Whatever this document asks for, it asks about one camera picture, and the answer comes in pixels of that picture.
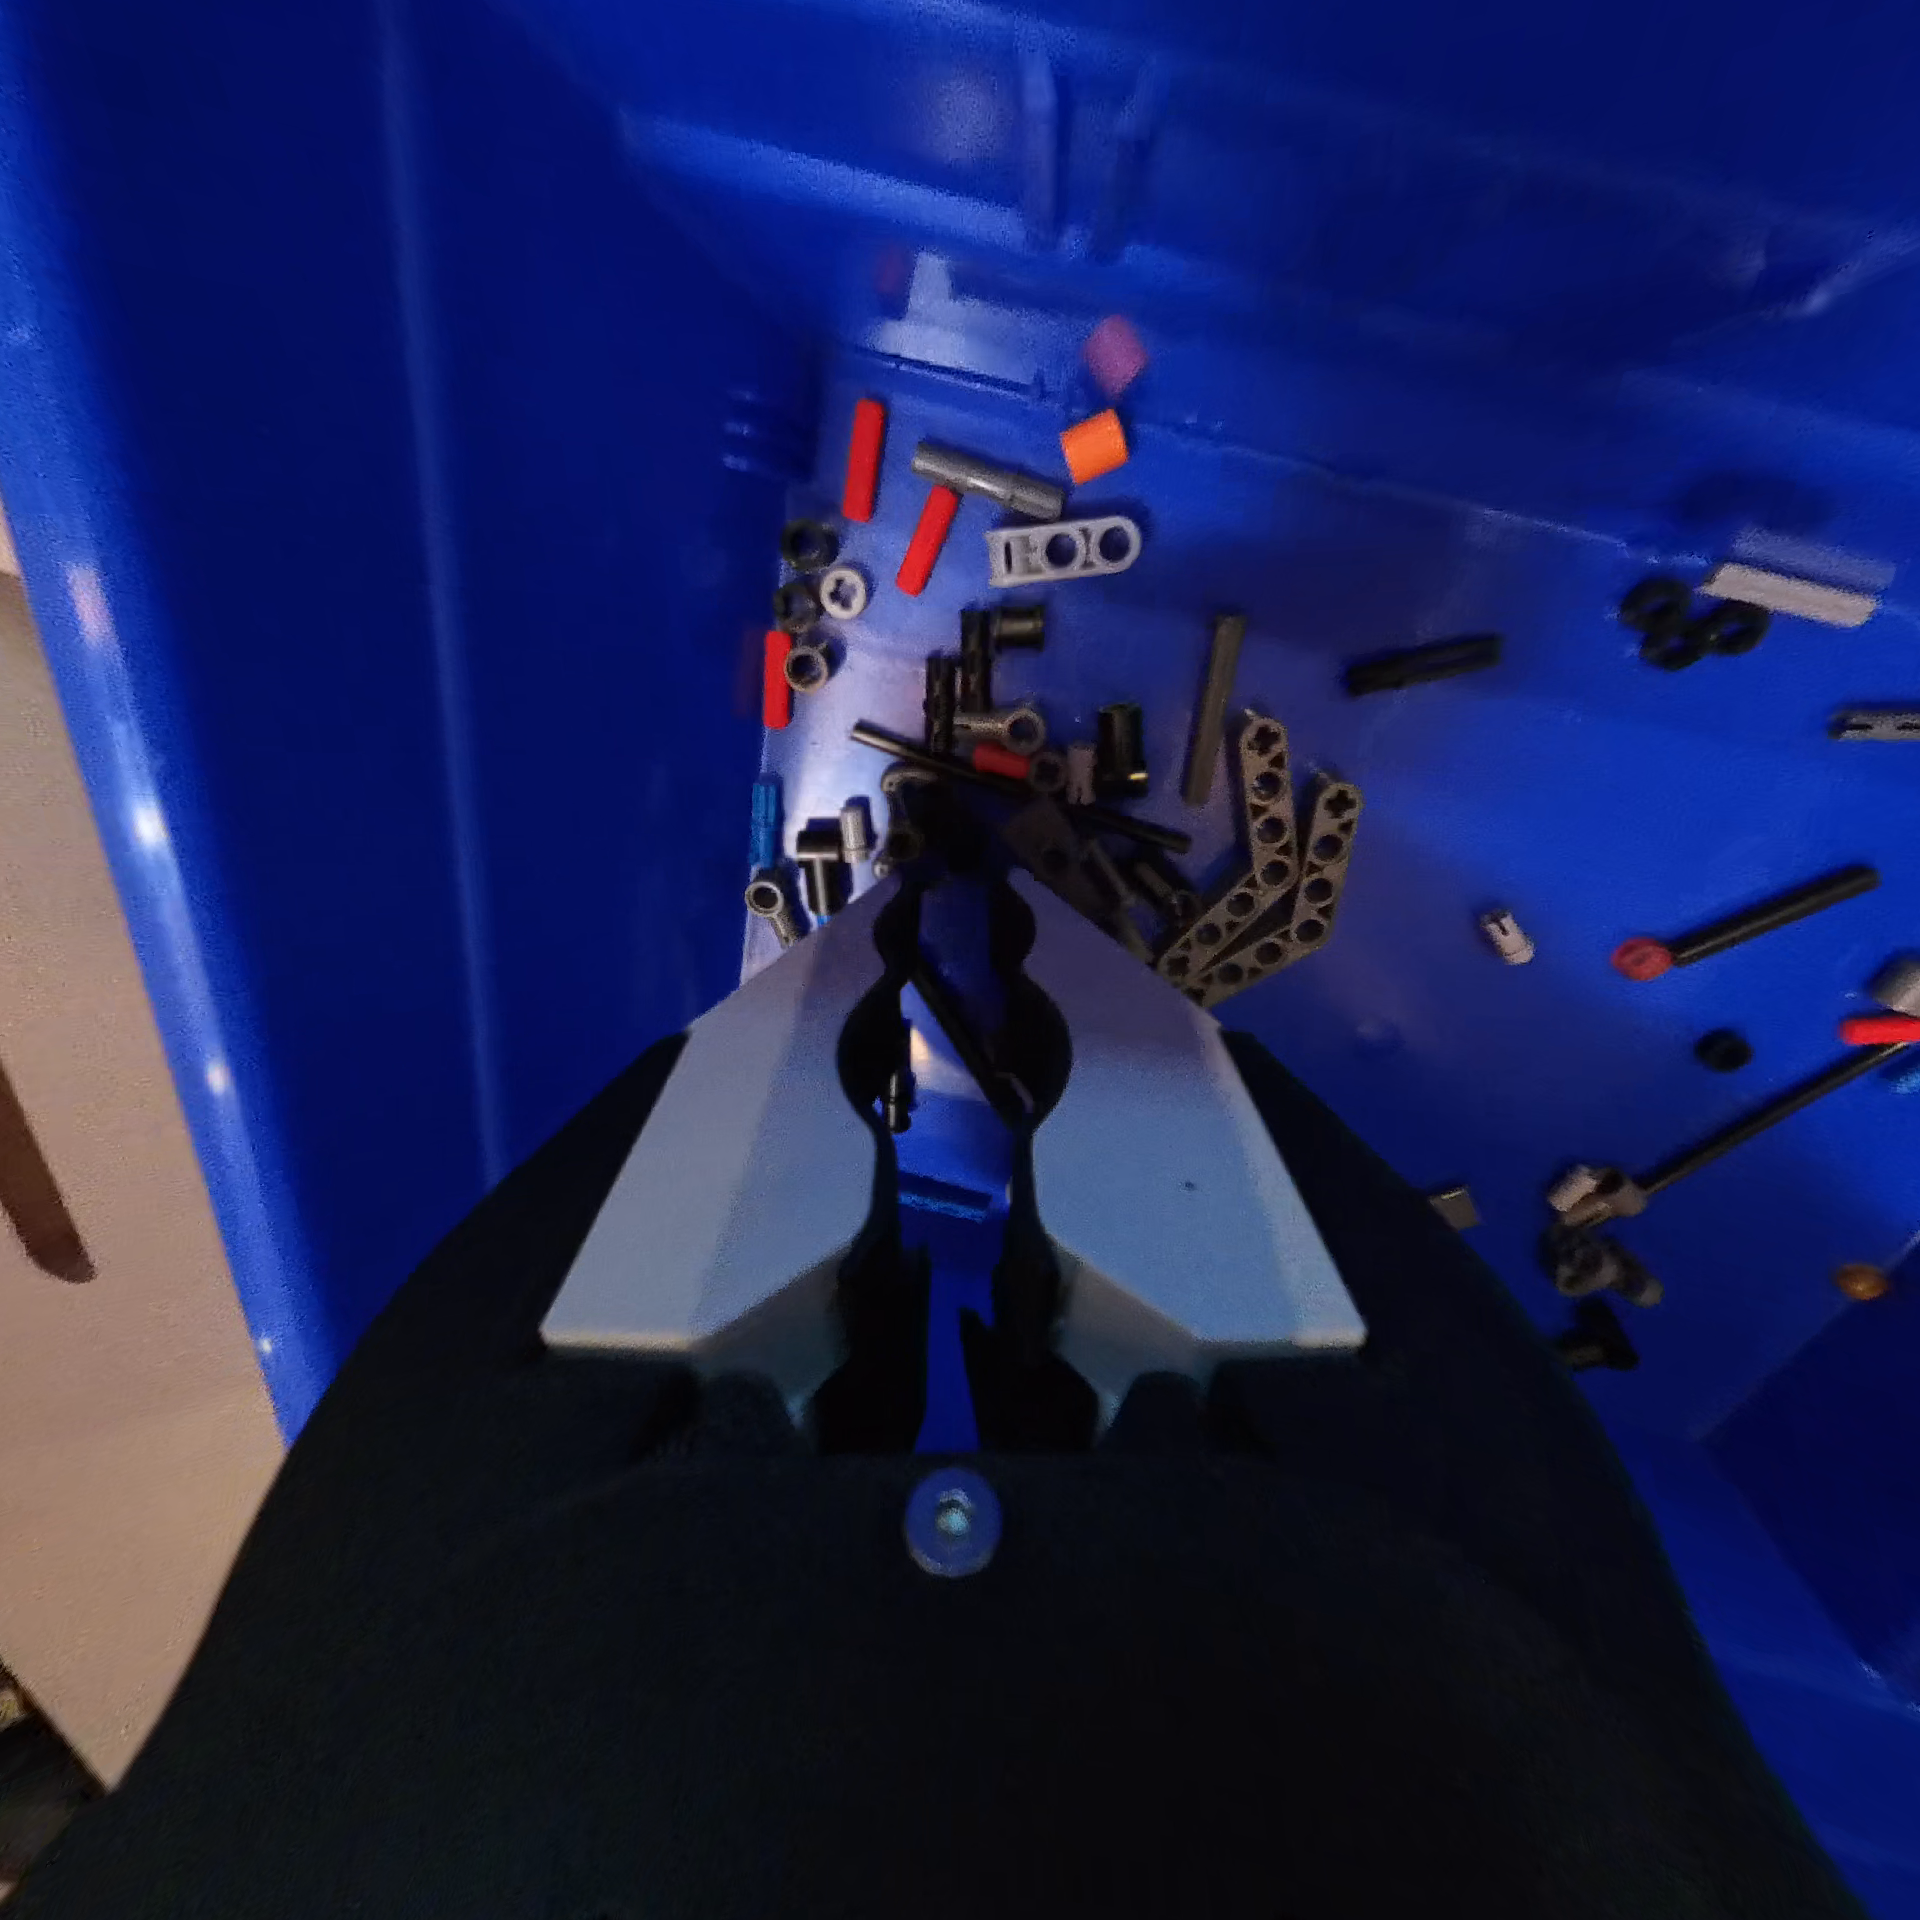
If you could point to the pile of small toy parts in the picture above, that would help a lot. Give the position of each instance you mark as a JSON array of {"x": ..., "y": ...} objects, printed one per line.
[{"x": 1267, "y": 860}]

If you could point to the short black toy axle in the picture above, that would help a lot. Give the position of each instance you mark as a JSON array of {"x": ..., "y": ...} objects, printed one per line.
[{"x": 1420, "y": 667}]

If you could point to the light grey toy beam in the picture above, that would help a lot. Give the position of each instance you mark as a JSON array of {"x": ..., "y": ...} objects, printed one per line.
[{"x": 1789, "y": 592}]

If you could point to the black axle with red end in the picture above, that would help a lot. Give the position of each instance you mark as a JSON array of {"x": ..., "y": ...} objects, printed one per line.
[{"x": 1753, "y": 915}]

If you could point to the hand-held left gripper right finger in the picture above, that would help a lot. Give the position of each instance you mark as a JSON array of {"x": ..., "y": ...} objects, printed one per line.
[{"x": 1182, "y": 1200}]

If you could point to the long thin black axle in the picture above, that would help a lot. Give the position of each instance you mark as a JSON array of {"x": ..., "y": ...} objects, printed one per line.
[{"x": 1753, "y": 1114}]

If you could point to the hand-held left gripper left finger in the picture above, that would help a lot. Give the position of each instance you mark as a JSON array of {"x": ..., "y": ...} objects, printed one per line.
[{"x": 719, "y": 1200}]

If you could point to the blue storage bin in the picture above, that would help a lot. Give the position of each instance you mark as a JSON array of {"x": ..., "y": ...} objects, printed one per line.
[{"x": 449, "y": 448}]

